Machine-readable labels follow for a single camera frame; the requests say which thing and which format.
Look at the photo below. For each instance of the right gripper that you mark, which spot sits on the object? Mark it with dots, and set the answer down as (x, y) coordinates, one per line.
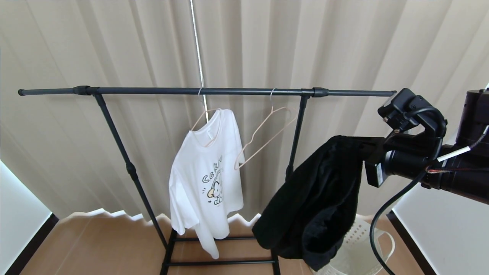
(405, 162)

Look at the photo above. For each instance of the black clothes rack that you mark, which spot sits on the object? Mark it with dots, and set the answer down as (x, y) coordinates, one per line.
(229, 91)

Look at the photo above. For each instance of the black garment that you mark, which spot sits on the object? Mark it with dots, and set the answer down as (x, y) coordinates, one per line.
(317, 198)

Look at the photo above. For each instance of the beige curtain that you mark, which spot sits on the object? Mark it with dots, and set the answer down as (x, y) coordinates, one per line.
(344, 46)

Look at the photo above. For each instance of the pink clothes hanger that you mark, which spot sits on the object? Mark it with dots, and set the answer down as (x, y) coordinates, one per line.
(263, 124)
(199, 118)

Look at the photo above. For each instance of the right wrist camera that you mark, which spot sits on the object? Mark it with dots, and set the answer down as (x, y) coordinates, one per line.
(401, 107)

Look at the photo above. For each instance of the white printed t-shirt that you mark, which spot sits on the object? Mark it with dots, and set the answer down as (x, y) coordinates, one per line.
(198, 164)

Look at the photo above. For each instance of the white laundry basket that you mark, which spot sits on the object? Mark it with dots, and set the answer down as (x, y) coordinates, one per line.
(359, 248)

